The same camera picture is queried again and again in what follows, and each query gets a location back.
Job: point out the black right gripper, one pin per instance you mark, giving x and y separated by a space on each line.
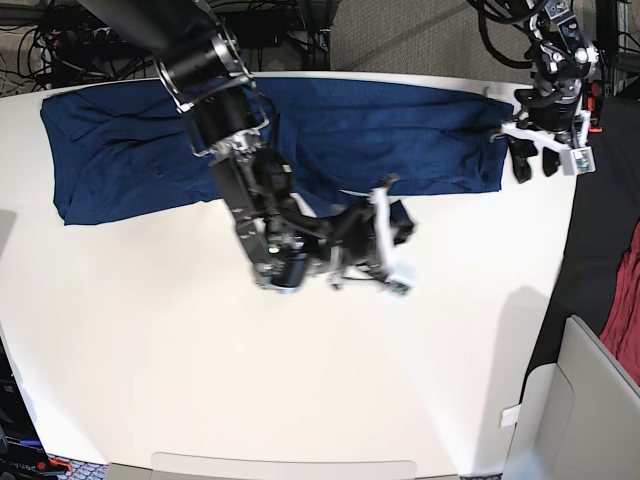
361 244

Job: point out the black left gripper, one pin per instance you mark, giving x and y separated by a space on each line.
555 126

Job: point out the blue long-sleeve T-shirt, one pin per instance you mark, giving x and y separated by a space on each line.
121 150

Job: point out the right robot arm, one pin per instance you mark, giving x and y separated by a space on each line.
198 61

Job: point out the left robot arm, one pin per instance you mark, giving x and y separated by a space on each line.
560 58

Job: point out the red clamp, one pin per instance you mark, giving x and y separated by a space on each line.
594 102

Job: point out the black cloth sheet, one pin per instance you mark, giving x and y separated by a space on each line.
604 216

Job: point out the dark red cloth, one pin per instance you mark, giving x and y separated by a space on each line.
621 332

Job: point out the black power supply box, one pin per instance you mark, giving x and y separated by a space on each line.
256 29

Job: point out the grey plastic bin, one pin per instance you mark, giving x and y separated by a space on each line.
579 417

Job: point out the grey tray at bottom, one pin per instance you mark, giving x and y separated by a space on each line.
175 466

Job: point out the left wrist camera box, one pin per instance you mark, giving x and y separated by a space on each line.
577 161

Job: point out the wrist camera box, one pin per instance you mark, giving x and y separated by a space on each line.
577 161
401 280

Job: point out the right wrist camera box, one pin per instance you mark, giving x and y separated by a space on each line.
401 280

